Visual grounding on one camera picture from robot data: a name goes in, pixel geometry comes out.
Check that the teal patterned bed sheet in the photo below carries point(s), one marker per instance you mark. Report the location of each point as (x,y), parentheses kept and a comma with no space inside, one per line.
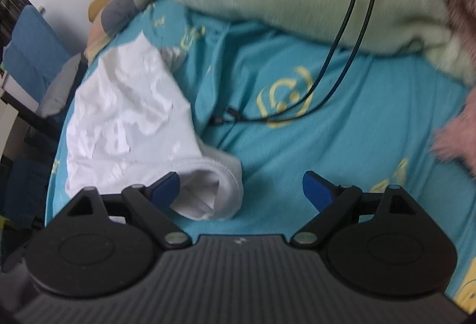
(268,99)

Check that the white t-shirt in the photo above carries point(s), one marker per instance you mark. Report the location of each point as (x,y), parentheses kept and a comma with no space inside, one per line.
(131,124)

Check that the striped pillow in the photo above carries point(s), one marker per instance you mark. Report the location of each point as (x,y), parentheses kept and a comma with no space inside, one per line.
(111,20)

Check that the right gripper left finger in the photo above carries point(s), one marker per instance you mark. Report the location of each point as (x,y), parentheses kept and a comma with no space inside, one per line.
(148,205)

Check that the grey seat cushion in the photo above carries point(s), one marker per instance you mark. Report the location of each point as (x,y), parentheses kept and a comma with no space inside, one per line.
(61,91)

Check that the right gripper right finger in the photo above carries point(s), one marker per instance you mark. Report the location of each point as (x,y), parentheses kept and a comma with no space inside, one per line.
(334,203)

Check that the blue covered chair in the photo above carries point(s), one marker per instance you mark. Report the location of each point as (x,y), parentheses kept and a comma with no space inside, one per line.
(35,55)

